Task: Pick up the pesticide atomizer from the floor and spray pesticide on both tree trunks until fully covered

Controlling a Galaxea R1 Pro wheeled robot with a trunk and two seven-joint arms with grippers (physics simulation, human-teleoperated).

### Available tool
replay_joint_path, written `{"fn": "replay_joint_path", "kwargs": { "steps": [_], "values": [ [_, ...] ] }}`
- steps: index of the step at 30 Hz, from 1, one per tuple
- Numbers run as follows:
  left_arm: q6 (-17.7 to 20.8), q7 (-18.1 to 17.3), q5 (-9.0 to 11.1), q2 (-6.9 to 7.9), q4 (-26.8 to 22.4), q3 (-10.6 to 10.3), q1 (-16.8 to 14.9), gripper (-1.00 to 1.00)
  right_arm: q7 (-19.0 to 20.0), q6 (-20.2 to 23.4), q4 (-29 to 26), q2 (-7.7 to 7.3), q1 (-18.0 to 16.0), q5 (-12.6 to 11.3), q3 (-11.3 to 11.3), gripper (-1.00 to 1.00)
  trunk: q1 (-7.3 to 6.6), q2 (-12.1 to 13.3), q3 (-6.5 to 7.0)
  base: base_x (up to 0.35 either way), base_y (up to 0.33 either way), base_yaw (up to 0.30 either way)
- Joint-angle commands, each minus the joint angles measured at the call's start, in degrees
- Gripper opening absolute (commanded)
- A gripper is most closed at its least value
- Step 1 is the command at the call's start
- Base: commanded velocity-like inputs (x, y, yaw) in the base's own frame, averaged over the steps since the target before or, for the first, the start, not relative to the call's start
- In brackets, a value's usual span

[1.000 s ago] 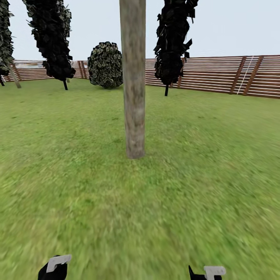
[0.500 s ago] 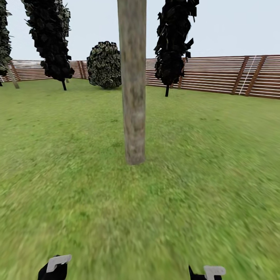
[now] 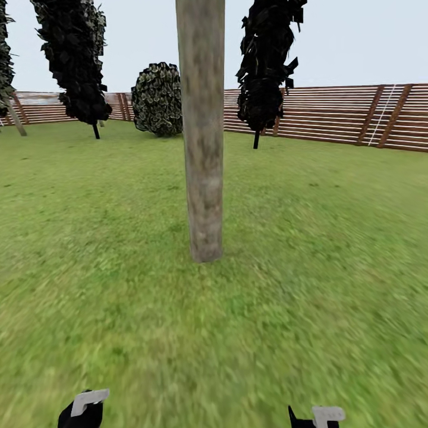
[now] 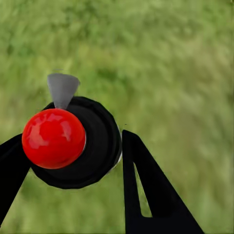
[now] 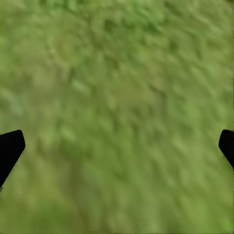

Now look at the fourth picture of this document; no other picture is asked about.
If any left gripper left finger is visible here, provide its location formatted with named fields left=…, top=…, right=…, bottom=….
left=0, top=134, right=31, bottom=226

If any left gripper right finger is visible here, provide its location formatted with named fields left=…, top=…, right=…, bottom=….
left=121, top=130, right=205, bottom=234

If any pesticide atomizer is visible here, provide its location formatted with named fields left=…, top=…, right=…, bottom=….
left=22, top=73, right=123, bottom=190

